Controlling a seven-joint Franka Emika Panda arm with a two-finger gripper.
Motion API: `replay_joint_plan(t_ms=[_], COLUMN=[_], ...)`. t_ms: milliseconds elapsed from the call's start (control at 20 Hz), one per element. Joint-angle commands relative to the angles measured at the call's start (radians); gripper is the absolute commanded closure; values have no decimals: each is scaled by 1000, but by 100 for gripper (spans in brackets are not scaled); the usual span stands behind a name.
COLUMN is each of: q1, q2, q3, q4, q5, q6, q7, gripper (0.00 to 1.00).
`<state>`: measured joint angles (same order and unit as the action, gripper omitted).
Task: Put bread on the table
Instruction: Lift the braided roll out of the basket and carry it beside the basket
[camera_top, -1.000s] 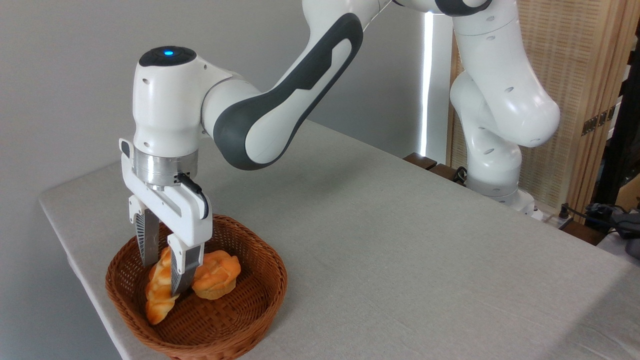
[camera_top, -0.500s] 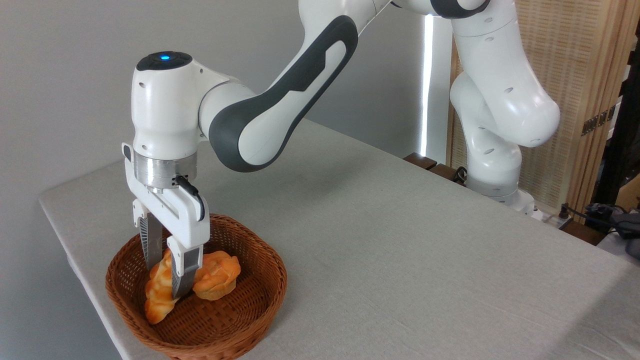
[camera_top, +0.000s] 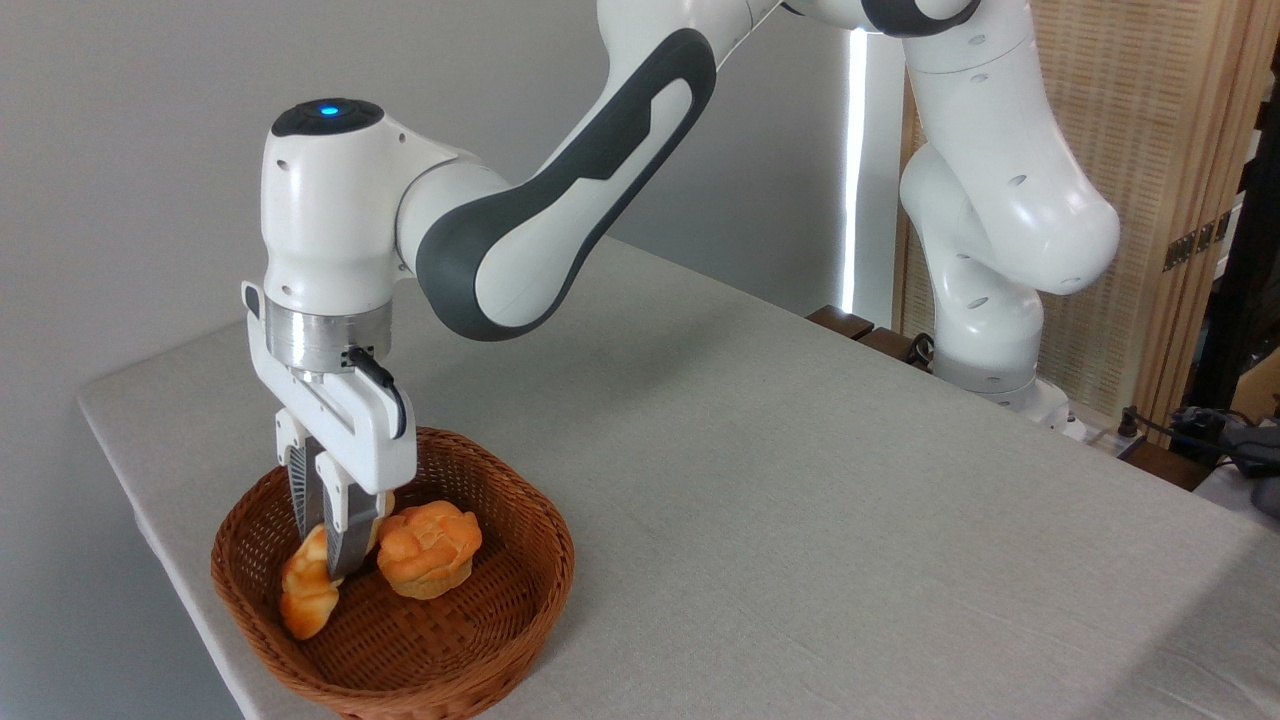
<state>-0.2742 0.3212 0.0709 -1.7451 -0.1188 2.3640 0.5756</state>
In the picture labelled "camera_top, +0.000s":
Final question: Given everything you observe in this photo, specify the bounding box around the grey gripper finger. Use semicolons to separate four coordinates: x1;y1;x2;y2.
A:
315;450;387;583
275;408;327;542

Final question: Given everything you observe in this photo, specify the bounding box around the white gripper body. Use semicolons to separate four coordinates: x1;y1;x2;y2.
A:
241;282;418;495

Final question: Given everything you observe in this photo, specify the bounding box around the long twisted bread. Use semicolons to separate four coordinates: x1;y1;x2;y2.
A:
279;490;397;642

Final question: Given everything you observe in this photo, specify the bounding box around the round bread bun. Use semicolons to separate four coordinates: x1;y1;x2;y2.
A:
377;501;483;601

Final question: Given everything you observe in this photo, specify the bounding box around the brown wicker basket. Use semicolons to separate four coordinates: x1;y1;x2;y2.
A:
211;427;577;720

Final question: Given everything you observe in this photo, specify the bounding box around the grey tablecloth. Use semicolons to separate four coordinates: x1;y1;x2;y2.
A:
78;236;1280;720

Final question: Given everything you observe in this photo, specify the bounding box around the brass screen hinge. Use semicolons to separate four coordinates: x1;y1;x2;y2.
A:
1163;210;1233;273

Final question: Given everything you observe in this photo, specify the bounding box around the bamboo folding screen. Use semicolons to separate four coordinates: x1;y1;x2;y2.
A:
893;0;1280;433

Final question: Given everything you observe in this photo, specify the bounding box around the black metal stand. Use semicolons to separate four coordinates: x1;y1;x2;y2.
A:
1190;40;1280;411

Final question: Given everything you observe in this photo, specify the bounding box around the grey power adapter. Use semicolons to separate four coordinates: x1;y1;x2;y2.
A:
1228;422;1280;517

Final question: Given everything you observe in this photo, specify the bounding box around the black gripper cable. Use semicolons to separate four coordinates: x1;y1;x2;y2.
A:
345;347;410;442

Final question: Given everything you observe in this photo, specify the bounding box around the black power cable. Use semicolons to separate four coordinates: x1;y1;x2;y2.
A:
1118;404;1243;467

